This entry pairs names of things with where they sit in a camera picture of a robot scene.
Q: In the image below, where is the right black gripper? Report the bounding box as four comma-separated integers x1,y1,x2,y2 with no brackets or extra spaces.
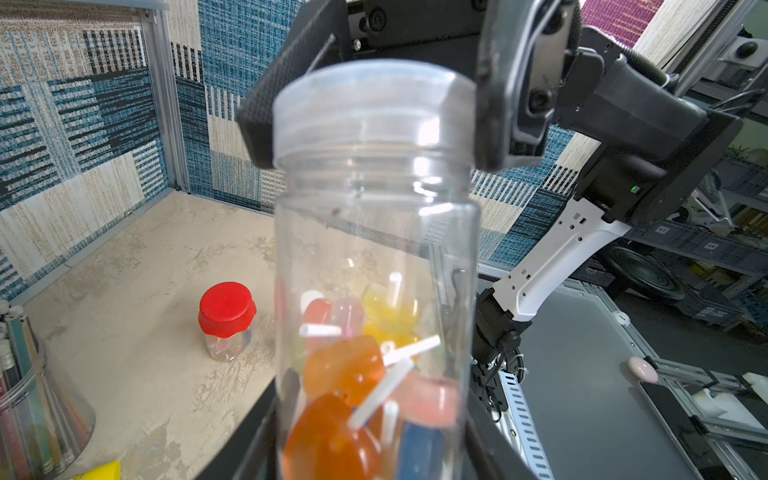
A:
236,0,582,172

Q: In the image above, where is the red lid candy jar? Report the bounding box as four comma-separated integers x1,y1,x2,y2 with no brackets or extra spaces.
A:
198,282,257,362

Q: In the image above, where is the blue lollipop candy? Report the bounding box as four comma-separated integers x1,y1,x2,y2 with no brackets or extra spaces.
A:
395,422,445,480

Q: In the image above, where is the clear cup of pencils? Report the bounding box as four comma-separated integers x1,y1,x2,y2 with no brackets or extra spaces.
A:
1,300,95,479

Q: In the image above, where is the pink lollipop candy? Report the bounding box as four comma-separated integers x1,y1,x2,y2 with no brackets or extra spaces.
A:
390,372,460,429

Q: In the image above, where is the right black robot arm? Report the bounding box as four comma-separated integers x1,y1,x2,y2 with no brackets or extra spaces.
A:
236,1,742,363

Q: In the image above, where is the translucent white jar lid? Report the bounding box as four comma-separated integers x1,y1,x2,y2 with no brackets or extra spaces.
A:
272,59,476,170

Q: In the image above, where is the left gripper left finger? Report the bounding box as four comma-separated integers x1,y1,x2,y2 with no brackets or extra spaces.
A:
196,380,279,480

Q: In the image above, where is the orange lollipop candy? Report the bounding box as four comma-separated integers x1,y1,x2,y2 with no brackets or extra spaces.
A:
279,335,414,479

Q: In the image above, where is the clear candy jar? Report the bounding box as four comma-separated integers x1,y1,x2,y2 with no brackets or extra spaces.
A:
272,143,481,480

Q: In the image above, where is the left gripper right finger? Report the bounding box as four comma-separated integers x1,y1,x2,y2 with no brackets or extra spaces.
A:
464,386,537,480

